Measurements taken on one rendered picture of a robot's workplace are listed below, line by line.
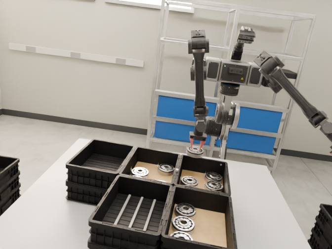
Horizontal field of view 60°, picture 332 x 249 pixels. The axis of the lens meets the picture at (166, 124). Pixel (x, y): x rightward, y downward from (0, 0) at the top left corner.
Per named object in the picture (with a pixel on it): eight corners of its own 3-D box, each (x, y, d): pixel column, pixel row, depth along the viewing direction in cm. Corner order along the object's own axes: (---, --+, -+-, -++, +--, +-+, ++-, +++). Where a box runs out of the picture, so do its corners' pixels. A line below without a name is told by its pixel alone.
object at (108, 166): (92, 154, 197) (93, 139, 194) (134, 162, 194) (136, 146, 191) (64, 183, 160) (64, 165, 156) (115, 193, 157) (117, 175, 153)
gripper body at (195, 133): (206, 140, 170) (208, 128, 168) (189, 138, 170) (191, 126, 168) (205, 136, 177) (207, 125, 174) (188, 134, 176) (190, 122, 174)
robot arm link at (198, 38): (207, 22, 150) (188, 23, 151) (209, 43, 145) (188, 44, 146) (205, 72, 191) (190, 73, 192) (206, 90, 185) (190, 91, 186)
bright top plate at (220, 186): (206, 180, 174) (206, 179, 174) (223, 183, 172) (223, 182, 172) (204, 188, 165) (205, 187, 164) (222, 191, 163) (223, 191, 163)
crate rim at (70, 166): (92, 141, 194) (93, 138, 194) (136, 149, 191) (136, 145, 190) (63, 168, 157) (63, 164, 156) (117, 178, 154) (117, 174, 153)
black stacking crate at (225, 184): (179, 170, 191) (181, 154, 187) (224, 178, 188) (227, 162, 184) (170, 204, 154) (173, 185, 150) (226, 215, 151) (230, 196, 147)
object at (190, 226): (175, 214, 138) (175, 213, 138) (195, 220, 136) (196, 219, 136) (170, 227, 129) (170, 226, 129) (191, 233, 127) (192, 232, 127)
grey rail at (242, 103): (152, 92, 363) (152, 88, 361) (288, 111, 356) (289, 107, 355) (151, 94, 354) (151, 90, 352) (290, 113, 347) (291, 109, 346)
